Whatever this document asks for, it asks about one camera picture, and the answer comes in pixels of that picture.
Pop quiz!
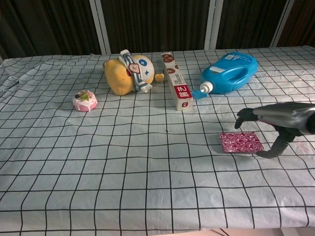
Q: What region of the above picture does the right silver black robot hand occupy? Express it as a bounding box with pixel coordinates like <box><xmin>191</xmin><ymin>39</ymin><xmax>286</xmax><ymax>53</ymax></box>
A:
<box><xmin>234</xmin><ymin>102</ymin><xmax>315</xmax><ymax>159</ymax></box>

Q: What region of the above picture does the pink patterned packet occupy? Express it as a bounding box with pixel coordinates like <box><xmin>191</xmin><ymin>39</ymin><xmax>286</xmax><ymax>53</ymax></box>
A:
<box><xmin>219</xmin><ymin>131</ymin><xmax>264</xmax><ymax>155</ymax></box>

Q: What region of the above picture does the blue detergent bottle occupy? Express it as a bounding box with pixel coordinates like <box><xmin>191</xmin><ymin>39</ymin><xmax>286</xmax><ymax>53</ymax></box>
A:
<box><xmin>191</xmin><ymin>51</ymin><xmax>259</xmax><ymax>100</ymax></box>

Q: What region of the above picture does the dark pleated curtain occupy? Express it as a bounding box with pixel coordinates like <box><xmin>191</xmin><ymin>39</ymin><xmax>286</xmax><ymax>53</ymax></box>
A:
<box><xmin>0</xmin><ymin>0</ymin><xmax>103</xmax><ymax>61</ymax></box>
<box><xmin>216</xmin><ymin>0</ymin><xmax>288</xmax><ymax>50</ymax></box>
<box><xmin>100</xmin><ymin>0</ymin><xmax>210</xmax><ymax>54</ymax></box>
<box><xmin>278</xmin><ymin>0</ymin><xmax>315</xmax><ymax>47</ymax></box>

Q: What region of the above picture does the long white red foil box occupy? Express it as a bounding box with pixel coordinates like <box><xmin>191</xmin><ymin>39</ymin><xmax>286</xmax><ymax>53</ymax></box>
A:
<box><xmin>160</xmin><ymin>51</ymin><xmax>193</xmax><ymax>112</ymax></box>

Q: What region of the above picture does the checked light blue tablecloth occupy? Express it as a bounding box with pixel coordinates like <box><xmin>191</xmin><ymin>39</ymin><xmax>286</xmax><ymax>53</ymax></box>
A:
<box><xmin>0</xmin><ymin>45</ymin><xmax>315</xmax><ymax>234</ymax></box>

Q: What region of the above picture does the yellow plush toy with scarf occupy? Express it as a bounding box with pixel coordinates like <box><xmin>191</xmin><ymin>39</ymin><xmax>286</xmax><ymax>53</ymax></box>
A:
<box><xmin>103</xmin><ymin>49</ymin><xmax>165</xmax><ymax>96</ymax></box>

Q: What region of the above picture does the white window frame post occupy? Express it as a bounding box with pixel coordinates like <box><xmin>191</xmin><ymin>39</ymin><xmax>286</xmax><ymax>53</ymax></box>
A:
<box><xmin>204</xmin><ymin>0</ymin><xmax>224</xmax><ymax>51</ymax></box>
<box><xmin>270</xmin><ymin>0</ymin><xmax>295</xmax><ymax>48</ymax></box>
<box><xmin>89</xmin><ymin>0</ymin><xmax>111</xmax><ymax>55</ymax></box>

